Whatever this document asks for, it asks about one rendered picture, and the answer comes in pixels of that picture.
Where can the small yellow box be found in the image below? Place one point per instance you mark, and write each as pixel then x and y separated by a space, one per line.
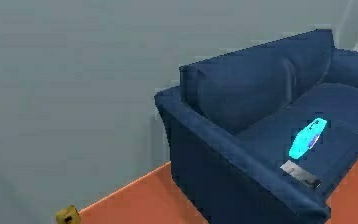
pixel 68 215

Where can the grey remote control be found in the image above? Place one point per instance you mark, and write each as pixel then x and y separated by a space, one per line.
pixel 300 173

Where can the cyan remote control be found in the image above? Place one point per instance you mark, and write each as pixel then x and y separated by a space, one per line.
pixel 307 138

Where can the dark blue sofa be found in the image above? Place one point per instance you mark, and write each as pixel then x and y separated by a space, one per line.
pixel 240 110

